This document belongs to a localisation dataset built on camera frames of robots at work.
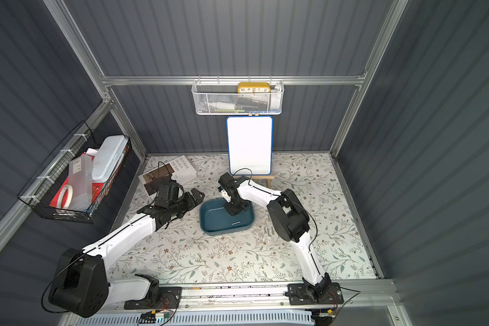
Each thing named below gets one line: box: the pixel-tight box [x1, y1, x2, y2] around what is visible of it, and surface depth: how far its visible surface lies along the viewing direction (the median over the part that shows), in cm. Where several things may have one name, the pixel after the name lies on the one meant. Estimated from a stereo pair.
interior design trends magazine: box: [137, 154, 198, 197], surface depth 110 cm
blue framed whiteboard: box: [226, 115, 274, 176], surface depth 93 cm
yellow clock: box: [237, 82, 271, 94], surface depth 90 cm
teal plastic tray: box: [199, 198, 255, 235], surface depth 93 cm
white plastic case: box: [91, 135, 130, 184], surface depth 75 cm
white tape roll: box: [57, 184, 74, 210], surface depth 65 cm
